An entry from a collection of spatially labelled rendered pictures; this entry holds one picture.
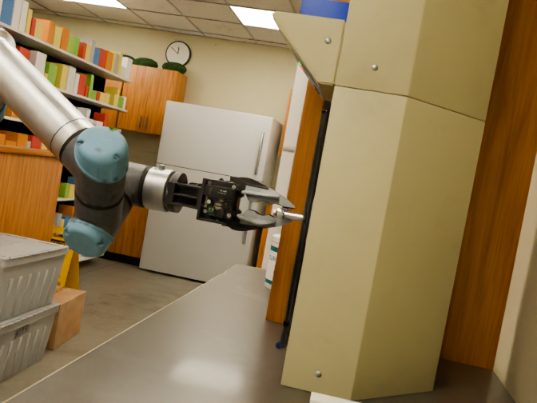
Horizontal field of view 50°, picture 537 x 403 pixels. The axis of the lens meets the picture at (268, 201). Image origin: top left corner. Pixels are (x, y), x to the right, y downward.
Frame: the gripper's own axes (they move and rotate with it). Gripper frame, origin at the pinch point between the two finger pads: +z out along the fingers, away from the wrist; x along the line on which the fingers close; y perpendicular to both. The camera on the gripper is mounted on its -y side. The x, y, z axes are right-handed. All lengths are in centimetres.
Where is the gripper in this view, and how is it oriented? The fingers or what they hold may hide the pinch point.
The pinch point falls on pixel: (286, 212)
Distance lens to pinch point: 100.7
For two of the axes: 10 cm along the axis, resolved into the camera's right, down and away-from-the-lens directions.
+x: 1.7, -9.8, -0.5
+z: 9.7, 1.8, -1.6
